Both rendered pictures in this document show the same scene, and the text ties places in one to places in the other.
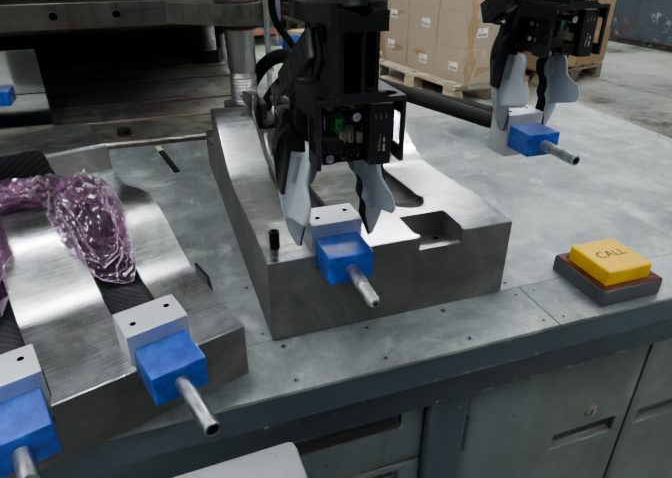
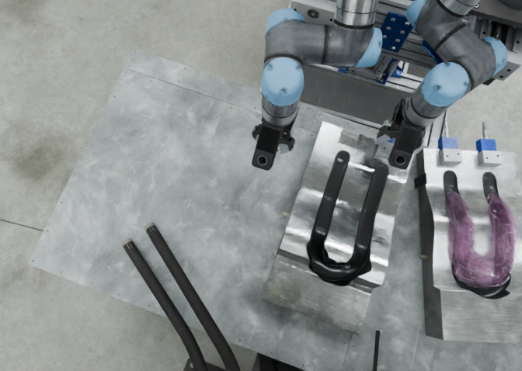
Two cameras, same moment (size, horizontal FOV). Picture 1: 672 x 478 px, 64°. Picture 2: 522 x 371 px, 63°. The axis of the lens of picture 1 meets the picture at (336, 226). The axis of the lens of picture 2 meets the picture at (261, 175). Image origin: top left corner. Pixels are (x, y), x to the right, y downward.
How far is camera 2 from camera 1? 1.27 m
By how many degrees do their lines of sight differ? 74
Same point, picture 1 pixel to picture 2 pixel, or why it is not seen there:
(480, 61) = not seen: outside the picture
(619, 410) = not seen: hidden behind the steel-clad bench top
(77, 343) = (468, 170)
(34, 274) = (479, 203)
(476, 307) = not seen: hidden behind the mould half
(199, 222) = (391, 257)
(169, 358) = (450, 141)
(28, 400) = (485, 148)
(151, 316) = (452, 154)
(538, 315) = (318, 116)
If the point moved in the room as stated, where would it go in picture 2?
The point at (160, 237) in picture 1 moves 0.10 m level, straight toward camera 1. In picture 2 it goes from (434, 201) to (442, 167)
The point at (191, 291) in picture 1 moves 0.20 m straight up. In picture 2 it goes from (430, 174) to (465, 150)
